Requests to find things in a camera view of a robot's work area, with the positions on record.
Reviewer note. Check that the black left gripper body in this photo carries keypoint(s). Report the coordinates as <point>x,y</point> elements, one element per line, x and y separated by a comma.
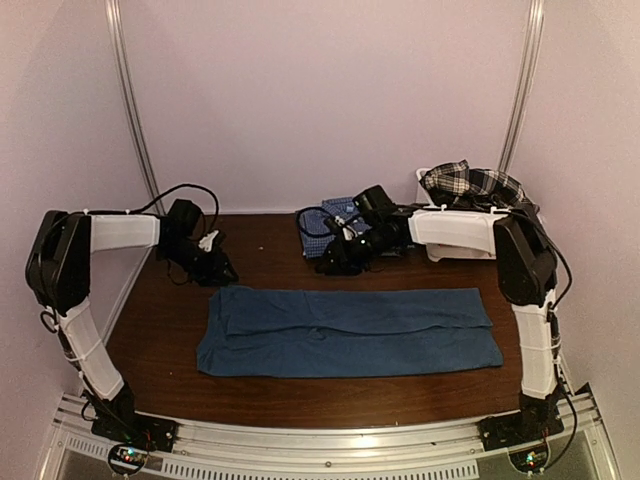
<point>204,269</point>

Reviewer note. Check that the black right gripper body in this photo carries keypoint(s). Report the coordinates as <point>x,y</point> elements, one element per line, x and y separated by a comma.
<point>356,259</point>

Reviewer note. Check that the dark blue polo shirt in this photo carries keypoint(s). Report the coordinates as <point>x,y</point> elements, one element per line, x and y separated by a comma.
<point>303,334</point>

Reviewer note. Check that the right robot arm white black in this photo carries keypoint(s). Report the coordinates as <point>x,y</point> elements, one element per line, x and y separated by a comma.
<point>511,236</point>

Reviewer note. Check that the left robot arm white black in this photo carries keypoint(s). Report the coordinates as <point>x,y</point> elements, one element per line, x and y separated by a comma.
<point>58,271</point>

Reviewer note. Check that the blue checked folded shirt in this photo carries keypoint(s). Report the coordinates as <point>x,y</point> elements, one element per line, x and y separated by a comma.
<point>315,234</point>

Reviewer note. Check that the black white plaid shirt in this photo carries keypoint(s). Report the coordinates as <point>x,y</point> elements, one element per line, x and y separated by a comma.
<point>458,186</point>

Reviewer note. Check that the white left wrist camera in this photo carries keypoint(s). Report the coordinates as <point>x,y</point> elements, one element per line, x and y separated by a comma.
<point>208,241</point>

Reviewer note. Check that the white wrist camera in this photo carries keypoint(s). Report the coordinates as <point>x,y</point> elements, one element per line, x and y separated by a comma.
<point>344,229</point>
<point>208,241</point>

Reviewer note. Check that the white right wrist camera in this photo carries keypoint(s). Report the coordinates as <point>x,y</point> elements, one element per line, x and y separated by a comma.
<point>344,229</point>

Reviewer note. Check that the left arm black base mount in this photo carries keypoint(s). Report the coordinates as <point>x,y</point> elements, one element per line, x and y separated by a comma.
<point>133,447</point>

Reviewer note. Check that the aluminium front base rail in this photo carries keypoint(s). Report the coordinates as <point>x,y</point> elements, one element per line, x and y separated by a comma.
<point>441,450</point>

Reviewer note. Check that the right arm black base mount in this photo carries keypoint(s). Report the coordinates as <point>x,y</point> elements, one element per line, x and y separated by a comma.
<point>525,435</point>

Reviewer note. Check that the left aluminium frame post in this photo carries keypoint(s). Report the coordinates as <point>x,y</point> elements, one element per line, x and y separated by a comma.
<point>116,31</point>

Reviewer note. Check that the aluminium frame post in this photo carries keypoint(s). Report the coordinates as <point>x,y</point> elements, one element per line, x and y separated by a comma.
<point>529,60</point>
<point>116,31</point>

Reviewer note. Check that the right aluminium frame post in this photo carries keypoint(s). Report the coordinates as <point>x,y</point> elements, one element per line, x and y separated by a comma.
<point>529,60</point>

